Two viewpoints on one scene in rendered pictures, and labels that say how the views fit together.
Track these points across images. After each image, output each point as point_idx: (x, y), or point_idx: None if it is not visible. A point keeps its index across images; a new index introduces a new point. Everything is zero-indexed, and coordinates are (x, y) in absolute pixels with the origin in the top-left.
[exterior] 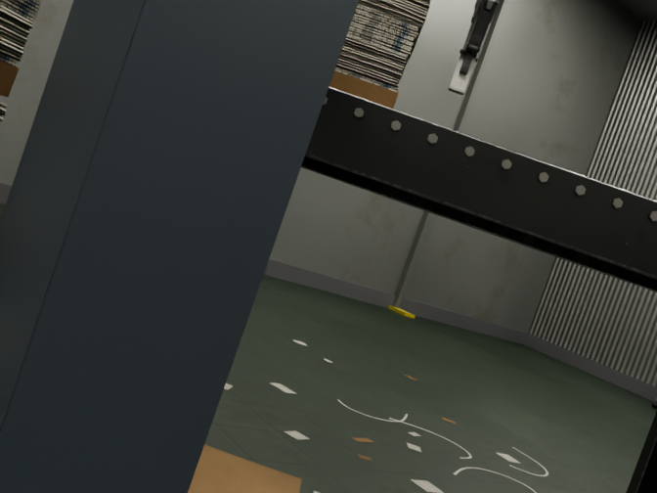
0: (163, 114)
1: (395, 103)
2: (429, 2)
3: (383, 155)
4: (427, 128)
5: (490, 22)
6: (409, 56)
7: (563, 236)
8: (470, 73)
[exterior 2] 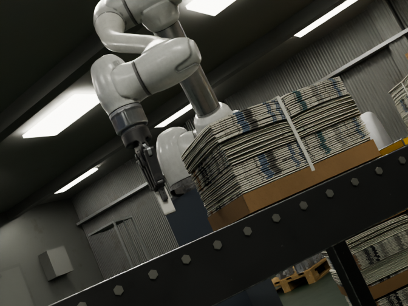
0: None
1: (211, 223)
2: (182, 156)
3: None
4: None
5: (141, 167)
6: (199, 190)
7: None
8: (158, 201)
